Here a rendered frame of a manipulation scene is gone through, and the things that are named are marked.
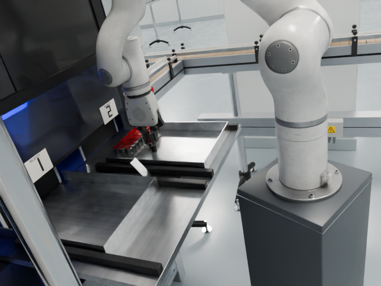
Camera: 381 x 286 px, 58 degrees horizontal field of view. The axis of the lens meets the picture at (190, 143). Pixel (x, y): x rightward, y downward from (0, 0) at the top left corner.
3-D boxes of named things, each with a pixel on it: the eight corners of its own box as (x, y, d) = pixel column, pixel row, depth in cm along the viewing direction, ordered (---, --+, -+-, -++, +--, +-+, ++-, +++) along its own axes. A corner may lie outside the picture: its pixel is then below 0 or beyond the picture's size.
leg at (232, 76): (237, 182, 227) (221, 71, 192) (240, 175, 235) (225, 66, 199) (250, 183, 224) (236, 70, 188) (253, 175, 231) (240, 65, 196)
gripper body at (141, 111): (117, 95, 102) (127, 127, 107) (146, 93, 98) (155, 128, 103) (129, 85, 108) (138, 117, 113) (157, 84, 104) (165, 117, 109)
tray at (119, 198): (0, 237, 88) (-6, 227, 87) (65, 179, 109) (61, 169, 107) (108, 257, 75) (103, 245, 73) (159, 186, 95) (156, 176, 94)
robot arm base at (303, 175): (356, 173, 88) (359, 108, 79) (317, 213, 78) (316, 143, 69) (292, 154, 101) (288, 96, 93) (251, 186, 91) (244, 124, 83)
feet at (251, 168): (231, 211, 214) (228, 193, 208) (248, 167, 254) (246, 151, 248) (244, 213, 211) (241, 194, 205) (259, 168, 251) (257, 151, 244)
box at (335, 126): (318, 137, 186) (318, 122, 182) (319, 133, 190) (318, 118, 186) (342, 137, 181) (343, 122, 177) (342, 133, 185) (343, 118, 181)
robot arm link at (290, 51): (332, 106, 82) (334, 2, 71) (314, 144, 69) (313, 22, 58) (283, 105, 88) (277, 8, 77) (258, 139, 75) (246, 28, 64)
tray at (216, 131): (108, 167, 111) (105, 158, 109) (145, 129, 132) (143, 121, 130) (206, 172, 97) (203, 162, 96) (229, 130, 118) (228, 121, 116)
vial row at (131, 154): (127, 160, 112) (123, 148, 110) (151, 134, 126) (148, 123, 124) (132, 160, 111) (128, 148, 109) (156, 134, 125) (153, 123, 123)
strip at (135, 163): (134, 179, 101) (129, 163, 98) (139, 173, 103) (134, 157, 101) (177, 183, 95) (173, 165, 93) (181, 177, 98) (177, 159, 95)
